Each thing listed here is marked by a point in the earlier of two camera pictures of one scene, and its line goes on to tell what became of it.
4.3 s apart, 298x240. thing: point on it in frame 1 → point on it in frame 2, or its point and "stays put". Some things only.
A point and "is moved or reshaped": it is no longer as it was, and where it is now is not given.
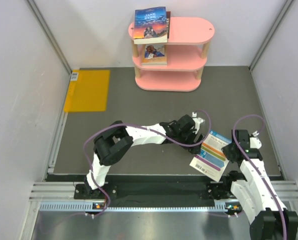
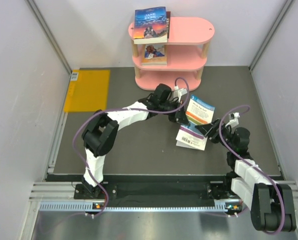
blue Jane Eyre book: (150, 25) stays put
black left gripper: (193, 136) → (179, 116)
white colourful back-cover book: (212, 160) is moved or reshaped
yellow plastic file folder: (88, 91) stays put
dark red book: (168, 19) stays put
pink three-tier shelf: (187, 52) stays put
